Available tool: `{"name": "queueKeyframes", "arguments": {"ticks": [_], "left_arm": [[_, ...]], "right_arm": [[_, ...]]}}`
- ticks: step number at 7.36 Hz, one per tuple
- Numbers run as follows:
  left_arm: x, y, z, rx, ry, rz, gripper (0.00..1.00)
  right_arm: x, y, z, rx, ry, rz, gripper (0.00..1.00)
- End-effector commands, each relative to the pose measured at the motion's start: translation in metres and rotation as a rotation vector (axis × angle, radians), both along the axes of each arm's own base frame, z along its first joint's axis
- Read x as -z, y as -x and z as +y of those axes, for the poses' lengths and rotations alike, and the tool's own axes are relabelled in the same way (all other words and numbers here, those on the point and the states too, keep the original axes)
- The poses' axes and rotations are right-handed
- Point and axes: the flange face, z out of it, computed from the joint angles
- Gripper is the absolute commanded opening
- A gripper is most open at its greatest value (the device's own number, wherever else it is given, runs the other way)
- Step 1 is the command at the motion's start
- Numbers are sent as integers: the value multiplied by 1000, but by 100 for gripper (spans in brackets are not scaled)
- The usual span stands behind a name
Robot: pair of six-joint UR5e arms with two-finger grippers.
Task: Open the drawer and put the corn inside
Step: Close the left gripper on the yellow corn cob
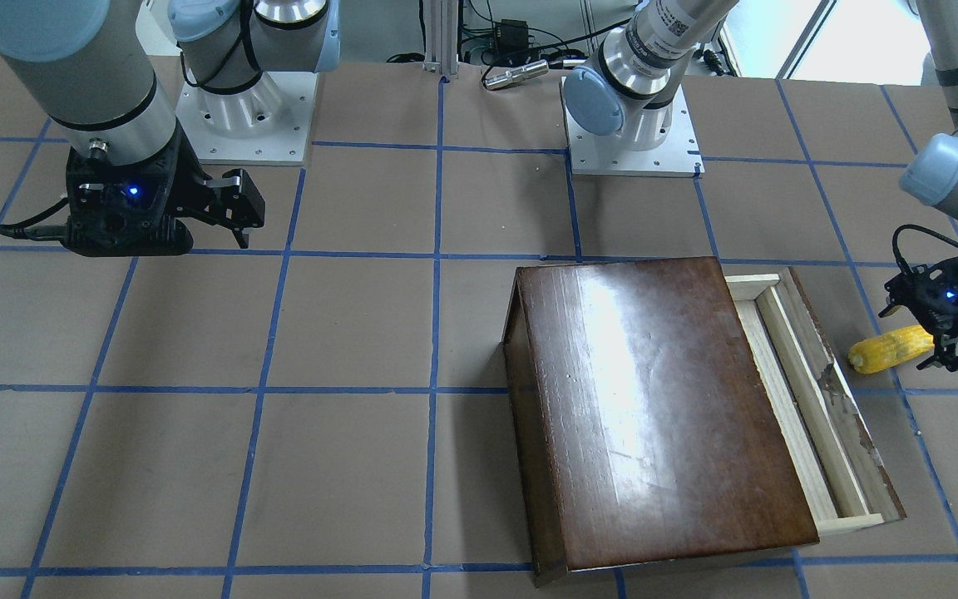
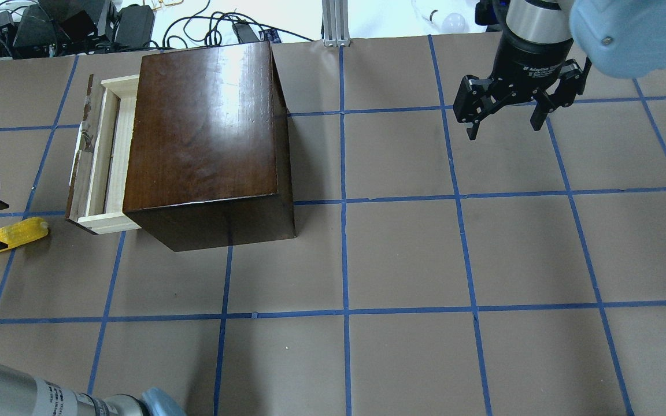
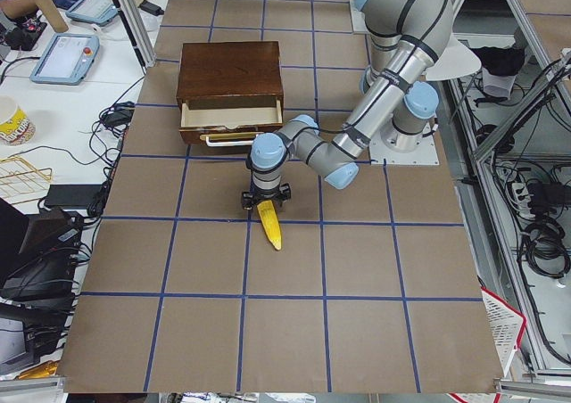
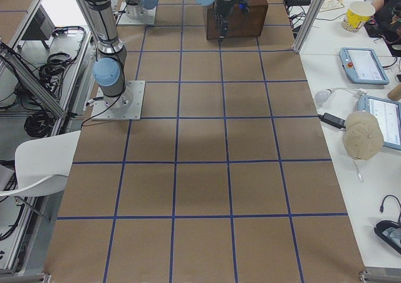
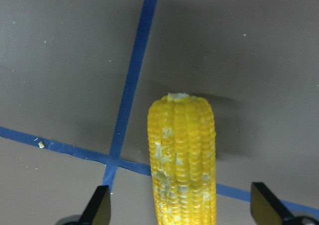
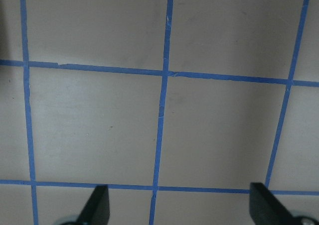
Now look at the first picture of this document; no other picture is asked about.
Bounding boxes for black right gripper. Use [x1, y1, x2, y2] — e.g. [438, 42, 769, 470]
[62, 133, 266, 257]

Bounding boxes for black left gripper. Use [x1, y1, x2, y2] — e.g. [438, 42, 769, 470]
[878, 257, 958, 372]

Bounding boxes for yellow corn cob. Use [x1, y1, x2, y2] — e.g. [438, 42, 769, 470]
[847, 324, 934, 374]

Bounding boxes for light wood drawer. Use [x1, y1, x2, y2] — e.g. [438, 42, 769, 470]
[725, 269, 907, 537]

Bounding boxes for dark brown wooden drawer cabinet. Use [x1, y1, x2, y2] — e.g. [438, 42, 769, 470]
[501, 255, 820, 587]

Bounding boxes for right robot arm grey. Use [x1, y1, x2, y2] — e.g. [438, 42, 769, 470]
[0, 1, 341, 257]

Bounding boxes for silver cylinder tool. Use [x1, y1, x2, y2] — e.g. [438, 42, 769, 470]
[481, 58, 549, 92]

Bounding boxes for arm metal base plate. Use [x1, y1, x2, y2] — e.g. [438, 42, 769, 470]
[176, 72, 319, 166]
[564, 87, 706, 177]

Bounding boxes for black device with cables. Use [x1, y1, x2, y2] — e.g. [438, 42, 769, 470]
[493, 18, 530, 52]

